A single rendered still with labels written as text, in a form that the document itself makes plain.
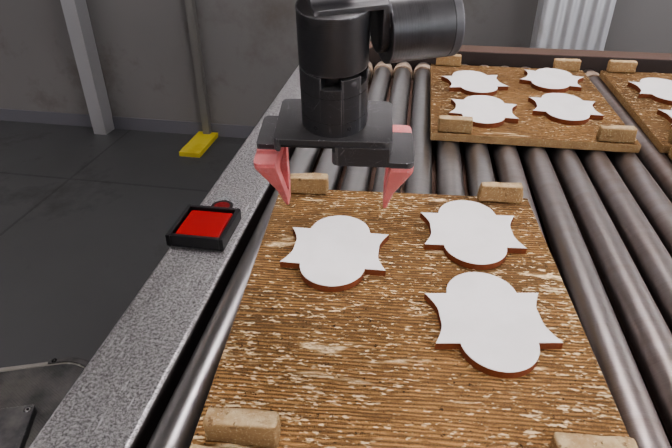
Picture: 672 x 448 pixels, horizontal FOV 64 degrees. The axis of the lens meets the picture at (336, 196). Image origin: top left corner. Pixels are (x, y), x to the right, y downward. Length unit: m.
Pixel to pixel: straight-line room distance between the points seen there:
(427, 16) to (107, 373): 0.43
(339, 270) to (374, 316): 0.07
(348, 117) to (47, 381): 1.27
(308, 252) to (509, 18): 2.32
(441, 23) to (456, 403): 0.31
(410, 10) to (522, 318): 0.32
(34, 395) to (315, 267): 1.07
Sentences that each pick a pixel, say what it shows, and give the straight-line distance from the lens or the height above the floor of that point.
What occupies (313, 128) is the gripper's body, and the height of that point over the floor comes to 1.14.
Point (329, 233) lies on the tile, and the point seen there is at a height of 0.95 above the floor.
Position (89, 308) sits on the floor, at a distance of 2.13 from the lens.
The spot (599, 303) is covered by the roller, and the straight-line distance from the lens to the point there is 0.66.
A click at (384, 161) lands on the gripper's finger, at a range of 0.46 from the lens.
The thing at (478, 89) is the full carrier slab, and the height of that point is 0.95.
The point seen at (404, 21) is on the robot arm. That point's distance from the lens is 0.42.
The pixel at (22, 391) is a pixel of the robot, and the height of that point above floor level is 0.24.
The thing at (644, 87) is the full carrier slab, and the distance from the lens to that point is 1.30.
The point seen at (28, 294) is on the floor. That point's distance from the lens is 2.30.
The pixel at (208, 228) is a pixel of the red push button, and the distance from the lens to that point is 0.71.
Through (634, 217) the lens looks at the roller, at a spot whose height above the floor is 0.92.
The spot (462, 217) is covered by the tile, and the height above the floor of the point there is 0.95.
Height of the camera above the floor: 1.32
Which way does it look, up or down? 31 degrees down
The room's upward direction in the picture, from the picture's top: straight up
